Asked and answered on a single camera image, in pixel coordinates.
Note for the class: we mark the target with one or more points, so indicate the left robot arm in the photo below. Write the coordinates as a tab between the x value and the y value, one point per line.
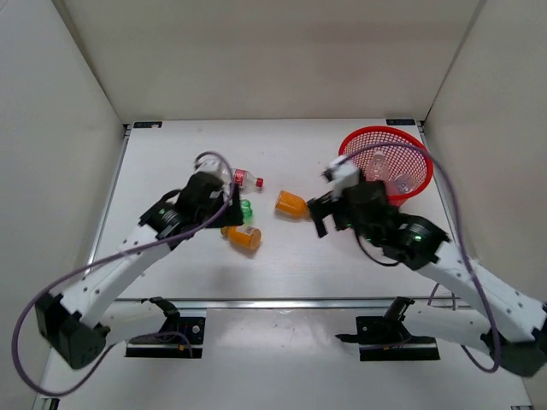
80	321

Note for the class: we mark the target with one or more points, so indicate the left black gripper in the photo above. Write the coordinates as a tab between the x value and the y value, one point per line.
232	214

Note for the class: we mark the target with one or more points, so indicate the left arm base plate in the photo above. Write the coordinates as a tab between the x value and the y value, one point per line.
181	335

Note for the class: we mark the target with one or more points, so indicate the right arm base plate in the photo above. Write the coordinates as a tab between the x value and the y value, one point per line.
385	338

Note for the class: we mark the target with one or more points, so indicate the orange juice bottle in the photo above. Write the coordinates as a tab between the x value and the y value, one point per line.
291	205
243	236

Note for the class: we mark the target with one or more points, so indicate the clear bottle with red label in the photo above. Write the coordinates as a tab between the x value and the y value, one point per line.
245	180

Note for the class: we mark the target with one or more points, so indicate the clear plastic bottle in bin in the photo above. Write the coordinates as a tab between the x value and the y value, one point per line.
378	167

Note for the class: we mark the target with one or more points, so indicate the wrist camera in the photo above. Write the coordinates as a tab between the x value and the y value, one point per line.
341	173
207	164

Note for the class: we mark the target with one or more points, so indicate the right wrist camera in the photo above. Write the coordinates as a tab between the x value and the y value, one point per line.
341	173

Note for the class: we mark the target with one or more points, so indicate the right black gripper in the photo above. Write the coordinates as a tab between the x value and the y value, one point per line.
322	206

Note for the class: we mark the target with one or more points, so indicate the green plastic bottle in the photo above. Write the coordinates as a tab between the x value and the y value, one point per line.
247	211

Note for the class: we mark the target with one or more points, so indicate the blue label water bottle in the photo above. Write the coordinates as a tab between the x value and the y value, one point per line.
404	183

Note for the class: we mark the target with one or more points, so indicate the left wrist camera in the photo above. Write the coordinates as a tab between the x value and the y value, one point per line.
207	164

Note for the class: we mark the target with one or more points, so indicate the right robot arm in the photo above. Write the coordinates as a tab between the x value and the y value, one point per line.
502	322

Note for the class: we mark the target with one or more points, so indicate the red mesh plastic bin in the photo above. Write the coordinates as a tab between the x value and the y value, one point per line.
402	153

